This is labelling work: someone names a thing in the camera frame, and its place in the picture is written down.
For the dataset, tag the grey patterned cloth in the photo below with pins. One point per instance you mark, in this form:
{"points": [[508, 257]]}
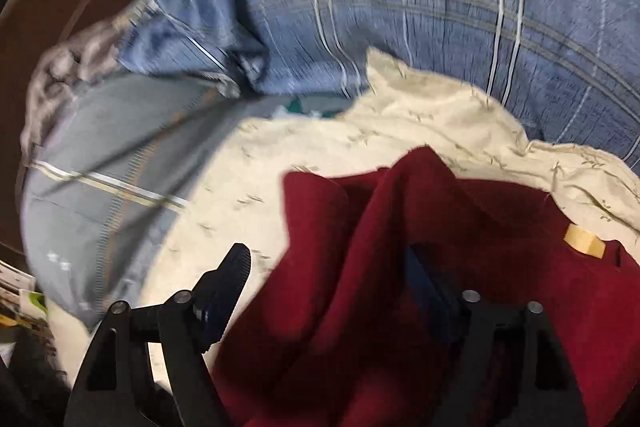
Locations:
{"points": [[65, 57]]}

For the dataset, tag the teal white cloth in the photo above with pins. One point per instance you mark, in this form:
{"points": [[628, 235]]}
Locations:
{"points": [[305, 108]]}

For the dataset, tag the colourful paper clutter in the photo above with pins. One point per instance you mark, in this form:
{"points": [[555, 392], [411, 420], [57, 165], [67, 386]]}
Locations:
{"points": [[22, 297]]}

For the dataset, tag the cream printed cloth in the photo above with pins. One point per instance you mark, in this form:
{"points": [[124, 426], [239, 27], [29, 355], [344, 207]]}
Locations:
{"points": [[425, 122]]}

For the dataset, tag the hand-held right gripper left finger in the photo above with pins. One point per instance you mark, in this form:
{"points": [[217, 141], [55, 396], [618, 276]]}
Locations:
{"points": [[222, 313]]}

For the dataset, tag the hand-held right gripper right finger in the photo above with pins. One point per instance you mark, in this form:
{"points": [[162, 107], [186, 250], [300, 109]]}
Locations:
{"points": [[425, 282]]}

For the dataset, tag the blue striped bedsheet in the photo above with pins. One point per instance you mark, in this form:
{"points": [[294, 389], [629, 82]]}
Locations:
{"points": [[400, 7]]}

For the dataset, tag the dark cloth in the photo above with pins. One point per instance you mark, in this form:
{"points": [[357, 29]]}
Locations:
{"points": [[30, 377]]}

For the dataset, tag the grey-blue striped pillow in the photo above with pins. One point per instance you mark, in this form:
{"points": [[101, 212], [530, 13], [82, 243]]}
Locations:
{"points": [[100, 142]]}

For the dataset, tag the dark red garment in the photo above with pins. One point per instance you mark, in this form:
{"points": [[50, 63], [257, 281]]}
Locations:
{"points": [[350, 282]]}

